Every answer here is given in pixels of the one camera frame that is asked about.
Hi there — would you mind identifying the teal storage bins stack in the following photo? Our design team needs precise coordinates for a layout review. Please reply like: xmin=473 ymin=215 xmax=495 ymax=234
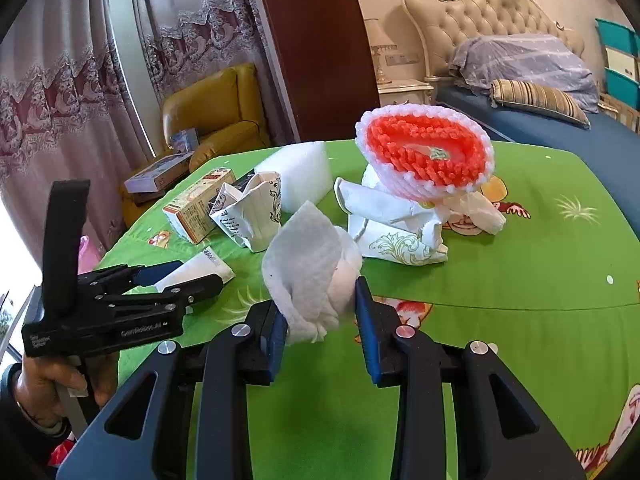
xmin=596 ymin=18 xmax=639 ymax=110

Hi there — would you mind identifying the black small carton box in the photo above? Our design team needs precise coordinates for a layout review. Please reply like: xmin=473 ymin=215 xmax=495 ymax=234
xmin=232 ymin=169 xmax=255 ymax=192

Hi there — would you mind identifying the person's left hand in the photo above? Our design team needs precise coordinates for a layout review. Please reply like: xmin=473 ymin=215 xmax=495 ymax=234
xmin=11 ymin=352 xmax=119 ymax=429

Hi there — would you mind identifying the blue bed mattress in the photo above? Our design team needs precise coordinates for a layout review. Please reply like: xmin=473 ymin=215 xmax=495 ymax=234
xmin=436 ymin=86 xmax=640 ymax=232

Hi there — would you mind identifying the white foam block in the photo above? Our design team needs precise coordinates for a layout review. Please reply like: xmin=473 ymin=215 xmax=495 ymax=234
xmin=255 ymin=141 xmax=333 ymax=214

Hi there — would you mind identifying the white orange medicine box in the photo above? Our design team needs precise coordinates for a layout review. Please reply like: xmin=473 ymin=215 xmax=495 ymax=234
xmin=163 ymin=167 xmax=235 ymax=244

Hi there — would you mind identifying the wooden bed rail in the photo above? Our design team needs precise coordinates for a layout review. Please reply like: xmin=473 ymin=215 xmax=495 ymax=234
xmin=598 ymin=93 xmax=640 ymax=133

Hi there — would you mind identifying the white bedside table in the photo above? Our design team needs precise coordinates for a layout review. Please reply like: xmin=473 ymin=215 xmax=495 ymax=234
xmin=378 ymin=79 xmax=435 ymax=106

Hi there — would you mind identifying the white paper cup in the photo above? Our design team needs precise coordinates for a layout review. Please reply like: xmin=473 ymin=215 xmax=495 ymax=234
xmin=209 ymin=171 xmax=281 ymax=252

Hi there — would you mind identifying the red white foam fruit net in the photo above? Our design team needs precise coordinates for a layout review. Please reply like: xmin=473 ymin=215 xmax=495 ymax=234
xmin=355 ymin=103 xmax=495 ymax=203

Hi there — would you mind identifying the beige tufted headboard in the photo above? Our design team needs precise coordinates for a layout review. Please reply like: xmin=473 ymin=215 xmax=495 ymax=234
xmin=402 ymin=0 xmax=585 ymax=82

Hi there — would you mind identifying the white tissue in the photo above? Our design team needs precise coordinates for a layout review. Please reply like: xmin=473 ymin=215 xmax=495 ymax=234
xmin=262 ymin=202 xmax=362 ymax=344

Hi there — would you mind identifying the small blue box on armchair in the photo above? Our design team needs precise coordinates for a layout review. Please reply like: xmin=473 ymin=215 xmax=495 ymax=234
xmin=169 ymin=128 xmax=200 ymax=153

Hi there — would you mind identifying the folded white paper piece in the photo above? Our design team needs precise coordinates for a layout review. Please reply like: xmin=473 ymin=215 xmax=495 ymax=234
xmin=154 ymin=247 xmax=235 ymax=292

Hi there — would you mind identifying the flat white box on armchair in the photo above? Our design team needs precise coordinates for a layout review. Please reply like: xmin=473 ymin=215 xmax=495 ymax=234
xmin=124 ymin=152 xmax=192 ymax=194

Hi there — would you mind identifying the striped gold pillow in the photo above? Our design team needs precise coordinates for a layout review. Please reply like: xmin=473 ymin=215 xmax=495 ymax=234
xmin=489 ymin=79 xmax=591 ymax=129

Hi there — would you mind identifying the grey blue blanket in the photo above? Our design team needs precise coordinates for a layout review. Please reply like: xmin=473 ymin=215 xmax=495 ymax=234
xmin=448 ymin=34 xmax=599 ymax=113

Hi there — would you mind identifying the pink lace curtain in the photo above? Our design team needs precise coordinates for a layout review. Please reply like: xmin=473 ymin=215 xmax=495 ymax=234
xmin=1 ymin=0 xmax=284 ymax=257

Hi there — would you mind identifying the yellow leather armchair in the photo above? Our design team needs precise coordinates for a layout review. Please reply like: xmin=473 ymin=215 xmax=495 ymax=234
xmin=118 ymin=62 xmax=272 ymax=229

